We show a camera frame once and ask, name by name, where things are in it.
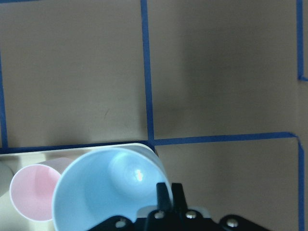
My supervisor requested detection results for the cream plastic tray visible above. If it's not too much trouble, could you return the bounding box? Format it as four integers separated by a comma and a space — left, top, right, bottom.
0, 142, 159, 231

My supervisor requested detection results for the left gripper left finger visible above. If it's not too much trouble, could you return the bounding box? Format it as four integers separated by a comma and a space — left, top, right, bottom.
156, 182, 173, 212

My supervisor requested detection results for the light blue plastic cup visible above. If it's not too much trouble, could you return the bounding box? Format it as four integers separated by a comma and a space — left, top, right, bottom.
52, 143, 171, 231

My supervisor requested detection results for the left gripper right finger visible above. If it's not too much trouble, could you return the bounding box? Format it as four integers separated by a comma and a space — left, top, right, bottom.
171, 183, 188, 213

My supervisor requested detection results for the pink plastic cup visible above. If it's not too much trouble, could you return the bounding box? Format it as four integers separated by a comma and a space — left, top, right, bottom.
9, 157, 73, 222

